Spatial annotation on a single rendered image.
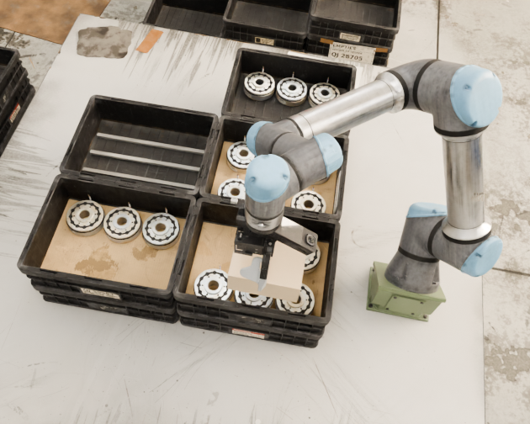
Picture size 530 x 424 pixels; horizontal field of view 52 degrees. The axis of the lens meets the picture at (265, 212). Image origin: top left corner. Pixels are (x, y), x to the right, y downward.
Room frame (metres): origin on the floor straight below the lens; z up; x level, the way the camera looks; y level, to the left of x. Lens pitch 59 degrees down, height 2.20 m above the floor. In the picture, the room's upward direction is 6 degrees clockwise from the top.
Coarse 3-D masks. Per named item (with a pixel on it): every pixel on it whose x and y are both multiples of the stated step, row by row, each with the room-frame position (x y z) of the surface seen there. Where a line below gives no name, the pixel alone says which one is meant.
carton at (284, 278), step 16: (240, 256) 0.53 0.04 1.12; (256, 256) 0.53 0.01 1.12; (288, 256) 0.54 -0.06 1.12; (304, 256) 0.54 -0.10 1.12; (272, 272) 0.50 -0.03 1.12; (288, 272) 0.50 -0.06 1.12; (240, 288) 0.48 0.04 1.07; (256, 288) 0.47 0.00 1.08; (272, 288) 0.47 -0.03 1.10; (288, 288) 0.47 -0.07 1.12
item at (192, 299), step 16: (192, 224) 0.70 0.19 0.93; (336, 224) 0.75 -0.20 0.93; (336, 240) 0.71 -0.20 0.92; (336, 256) 0.65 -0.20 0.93; (176, 288) 0.51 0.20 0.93; (208, 304) 0.48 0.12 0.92; (224, 304) 0.49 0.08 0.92; (240, 304) 0.49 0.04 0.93; (288, 320) 0.47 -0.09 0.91; (304, 320) 0.47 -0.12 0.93; (320, 320) 0.47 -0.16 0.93
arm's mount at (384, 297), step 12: (384, 264) 0.73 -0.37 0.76; (372, 276) 0.70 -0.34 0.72; (372, 288) 0.66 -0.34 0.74; (384, 288) 0.61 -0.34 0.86; (396, 288) 0.61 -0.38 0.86; (372, 300) 0.61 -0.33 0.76; (384, 300) 0.60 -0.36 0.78; (396, 300) 0.60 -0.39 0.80; (408, 300) 0.60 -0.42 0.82; (420, 300) 0.59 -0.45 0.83; (432, 300) 0.59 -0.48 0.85; (444, 300) 0.59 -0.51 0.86; (384, 312) 0.60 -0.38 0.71; (396, 312) 0.60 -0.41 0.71; (408, 312) 0.59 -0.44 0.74; (420, 312) 0.59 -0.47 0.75; (432, 312) 0.59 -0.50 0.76
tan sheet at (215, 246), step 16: (208, 224) 0.76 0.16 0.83; (208, 240) 0.71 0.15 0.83; (224, 240) 0.71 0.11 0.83; (208, 256) 0.66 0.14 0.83; (224, 256) 0.66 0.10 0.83; (192, 272) 0.60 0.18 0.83; (320, 272) 0.65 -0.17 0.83; (192, 288) 0.56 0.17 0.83; (320, 288) 0.60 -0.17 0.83; (272, 304) 0.54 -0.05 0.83; (320, 304) 0.55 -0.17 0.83
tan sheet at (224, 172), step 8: (224, 144) 1.05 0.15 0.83; (232, 144) 1.06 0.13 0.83; (224, 152) 1.02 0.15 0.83; (224, 160) 0.99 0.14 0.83; (224, 168) 0.96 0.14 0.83; (216, 176) 0.93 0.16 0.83; (224, 176) 0.93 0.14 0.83; (232, 176) 0.94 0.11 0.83; (240, 176) 0.94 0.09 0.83; (336, 176) 0.98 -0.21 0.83; (216, 184) 0.90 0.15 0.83; (320, 184) 0.94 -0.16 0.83; (328, 184) 0.94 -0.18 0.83; (216, 192) 0.87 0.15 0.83; (320, 192) 0.91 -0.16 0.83; (328, 192) 0.92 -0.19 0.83; (288, 200) 0.87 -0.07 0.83; (328, 200) 0.89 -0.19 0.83; (328, 208) 0.86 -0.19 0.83
